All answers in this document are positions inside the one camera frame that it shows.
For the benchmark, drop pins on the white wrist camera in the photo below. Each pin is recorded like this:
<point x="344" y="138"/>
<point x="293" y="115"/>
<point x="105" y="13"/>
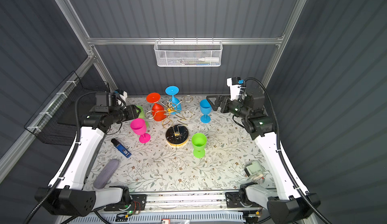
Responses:
<point x="123" y="94"/>
<point x="236" y="87"/>

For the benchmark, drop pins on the white mesh basket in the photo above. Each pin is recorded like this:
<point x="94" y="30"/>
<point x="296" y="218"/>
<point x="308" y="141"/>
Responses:
<point x="186" y="54"/>

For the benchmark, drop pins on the small white scale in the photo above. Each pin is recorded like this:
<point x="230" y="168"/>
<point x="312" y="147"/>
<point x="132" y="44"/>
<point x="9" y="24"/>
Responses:
<point x="254" y="171"/>

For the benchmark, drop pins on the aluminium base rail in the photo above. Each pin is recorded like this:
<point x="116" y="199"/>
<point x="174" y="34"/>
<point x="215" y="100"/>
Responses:
<point x="218" y="206"/>

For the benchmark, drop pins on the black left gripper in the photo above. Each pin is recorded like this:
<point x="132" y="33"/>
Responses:
<point x="132" y="114"/>

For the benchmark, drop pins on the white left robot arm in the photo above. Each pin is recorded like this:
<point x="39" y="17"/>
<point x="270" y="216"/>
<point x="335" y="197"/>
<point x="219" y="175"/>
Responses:
<point x="65" y="194"/>

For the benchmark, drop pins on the red wine glass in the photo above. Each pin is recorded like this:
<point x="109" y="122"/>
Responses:
<point x="157" y="112"/>

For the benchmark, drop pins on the pink wine glass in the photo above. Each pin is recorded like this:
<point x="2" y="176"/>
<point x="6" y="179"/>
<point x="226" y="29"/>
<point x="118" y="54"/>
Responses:
<point x="139" y="127"/>

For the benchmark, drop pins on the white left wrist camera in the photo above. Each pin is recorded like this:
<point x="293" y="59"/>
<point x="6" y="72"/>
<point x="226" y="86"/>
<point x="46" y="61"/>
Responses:
<point x="123" y="94"/>

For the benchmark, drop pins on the gold wine glass rack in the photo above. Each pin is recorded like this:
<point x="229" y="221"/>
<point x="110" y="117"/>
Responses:
<point x="177" y="132"/>

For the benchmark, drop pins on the blue handled tool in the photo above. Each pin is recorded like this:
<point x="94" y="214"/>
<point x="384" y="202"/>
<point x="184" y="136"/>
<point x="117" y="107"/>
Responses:
<point x="120" y="148"/>

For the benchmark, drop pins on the blue wine glass on rack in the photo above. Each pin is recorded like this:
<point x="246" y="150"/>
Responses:
<point x="174" y="103"/>

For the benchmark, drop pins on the blue wine glass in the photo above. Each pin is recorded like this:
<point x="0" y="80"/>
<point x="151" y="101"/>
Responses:
<point x="206" y="109"/>
<point x="174" y="103"/>

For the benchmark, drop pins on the green wine glass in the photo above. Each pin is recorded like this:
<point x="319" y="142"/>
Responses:
<point x="199" y="142"/>
<point x="142" y="115"/>

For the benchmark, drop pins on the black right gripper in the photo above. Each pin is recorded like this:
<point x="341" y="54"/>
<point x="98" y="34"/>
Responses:
<point x="223" y="98"/>

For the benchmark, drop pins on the white marker in basket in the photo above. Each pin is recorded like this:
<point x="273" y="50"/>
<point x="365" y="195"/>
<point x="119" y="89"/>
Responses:
<point x="210" y="60"/>

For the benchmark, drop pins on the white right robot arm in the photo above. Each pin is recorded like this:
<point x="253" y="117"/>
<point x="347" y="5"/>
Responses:
<point x="292" y="202"/>

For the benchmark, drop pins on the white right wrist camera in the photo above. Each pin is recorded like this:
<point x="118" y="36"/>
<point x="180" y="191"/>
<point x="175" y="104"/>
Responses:
<point x="236" y="87"/>

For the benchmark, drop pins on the black wire basket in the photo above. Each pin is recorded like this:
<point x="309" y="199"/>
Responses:
<point x="54" y="122"/>

